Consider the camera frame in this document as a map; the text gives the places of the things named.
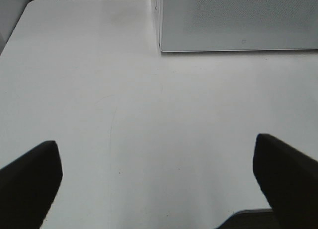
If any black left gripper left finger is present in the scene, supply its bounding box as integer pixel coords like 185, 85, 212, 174
0, 141, 63, 229

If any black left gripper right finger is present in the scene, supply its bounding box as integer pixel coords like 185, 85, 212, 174
252, 134, 318, 229

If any white microwave door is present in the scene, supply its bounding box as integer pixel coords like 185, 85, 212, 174
160, 0, 318, 53

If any white microwave oven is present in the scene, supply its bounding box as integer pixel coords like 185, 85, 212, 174
153, 0, 318, 53

